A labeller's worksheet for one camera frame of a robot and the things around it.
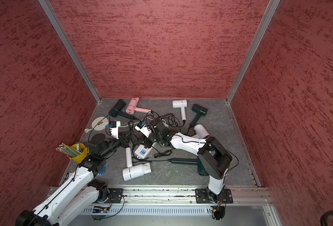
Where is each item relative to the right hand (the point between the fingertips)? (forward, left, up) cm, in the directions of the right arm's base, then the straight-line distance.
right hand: (139, 142), depth 81 cm
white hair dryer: (+37, -28, -7) cm, 47 cm away
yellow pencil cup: (-4, +37, -3) cm, 37 cm away
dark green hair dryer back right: (+30, -43, -8) cm, 53 cm away
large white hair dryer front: (-15, +4, -6) cm, 16 cm away
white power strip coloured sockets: (-2, +1, -10) cm, 10 cm away
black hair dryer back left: (+31, +23, -7) cm, 40 cm away
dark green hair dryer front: (-15, -36, -9) cm, 40 cm away
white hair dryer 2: (+12, -40, -9) cm, 43 cm away
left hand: (+1, +2, +7) cm, 8 cm away
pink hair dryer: (+36, +12, -8) cm, 38 cm away
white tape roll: (+20, +34, -8) cm, 40 cm away
